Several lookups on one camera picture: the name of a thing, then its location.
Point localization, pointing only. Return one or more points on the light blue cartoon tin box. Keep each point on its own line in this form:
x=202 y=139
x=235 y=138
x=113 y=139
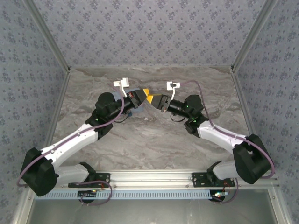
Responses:
x=132 y=89

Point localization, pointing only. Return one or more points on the small blue padlock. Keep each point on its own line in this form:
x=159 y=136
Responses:
x=130 y=114

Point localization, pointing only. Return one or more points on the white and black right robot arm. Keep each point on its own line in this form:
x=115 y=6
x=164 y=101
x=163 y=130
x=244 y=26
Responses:
x=219 y=135

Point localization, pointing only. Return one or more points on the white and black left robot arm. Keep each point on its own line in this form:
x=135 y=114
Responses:
x=70 y=145

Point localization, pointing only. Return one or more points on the grey metal panel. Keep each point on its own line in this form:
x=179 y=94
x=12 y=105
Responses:
x=149 y=212

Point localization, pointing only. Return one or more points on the aluminium side frame rail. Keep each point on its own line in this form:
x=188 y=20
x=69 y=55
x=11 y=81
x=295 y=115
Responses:
x=54 y=116
x=244 y=105

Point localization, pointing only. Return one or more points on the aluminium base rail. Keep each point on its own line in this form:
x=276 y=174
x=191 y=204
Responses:
x=149 y=178

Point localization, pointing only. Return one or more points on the aluminium frame post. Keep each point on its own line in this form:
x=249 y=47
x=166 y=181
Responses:
x=253 y=35
x=47 y=35

